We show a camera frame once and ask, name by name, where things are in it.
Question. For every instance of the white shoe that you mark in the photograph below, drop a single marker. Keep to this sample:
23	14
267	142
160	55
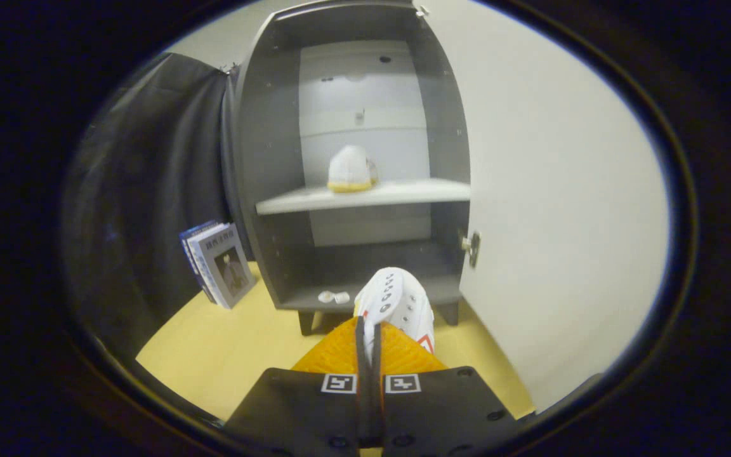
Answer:
397	298
349	168

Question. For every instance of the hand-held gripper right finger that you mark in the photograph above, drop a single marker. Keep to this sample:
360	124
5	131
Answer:
435	406

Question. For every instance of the blue white book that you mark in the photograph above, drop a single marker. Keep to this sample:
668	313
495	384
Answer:
184	241
192	251

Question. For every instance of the white shoe cabinet door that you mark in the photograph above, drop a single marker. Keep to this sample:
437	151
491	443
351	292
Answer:
562	190

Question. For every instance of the black backdrop cloth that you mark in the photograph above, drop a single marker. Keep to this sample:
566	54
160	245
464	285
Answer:
150	190

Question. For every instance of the grey portrait cover book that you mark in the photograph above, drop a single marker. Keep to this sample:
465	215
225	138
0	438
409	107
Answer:
229	266

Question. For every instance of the small white round piece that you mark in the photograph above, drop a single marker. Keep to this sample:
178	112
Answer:
341	297
326	296

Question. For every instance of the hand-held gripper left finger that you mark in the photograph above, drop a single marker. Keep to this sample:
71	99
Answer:
305	406

